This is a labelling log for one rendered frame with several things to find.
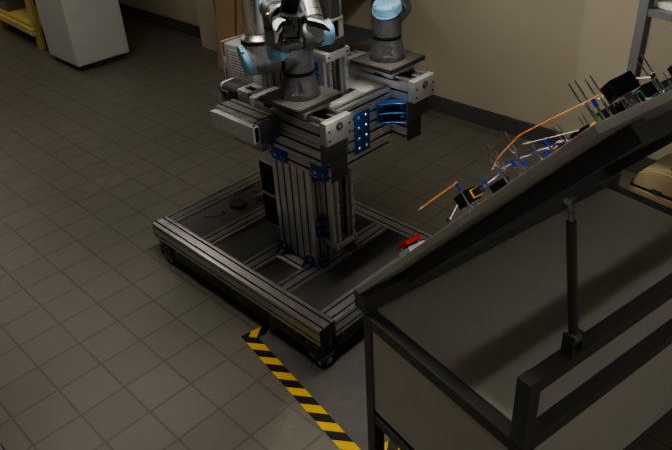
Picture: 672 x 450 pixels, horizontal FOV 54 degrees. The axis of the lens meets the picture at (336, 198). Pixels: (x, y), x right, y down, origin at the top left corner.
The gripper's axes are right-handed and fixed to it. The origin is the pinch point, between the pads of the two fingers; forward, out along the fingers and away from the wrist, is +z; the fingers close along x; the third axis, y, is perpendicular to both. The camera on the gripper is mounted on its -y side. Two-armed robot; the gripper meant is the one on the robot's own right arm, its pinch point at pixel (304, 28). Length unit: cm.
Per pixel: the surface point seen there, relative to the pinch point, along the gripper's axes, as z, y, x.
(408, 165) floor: -181, 141, -137
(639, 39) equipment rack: -8, 8, -123
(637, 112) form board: 87, -9, -30
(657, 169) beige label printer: 1, 55, -141
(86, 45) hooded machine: -479, 144, 51
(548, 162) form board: 82, 2, -19
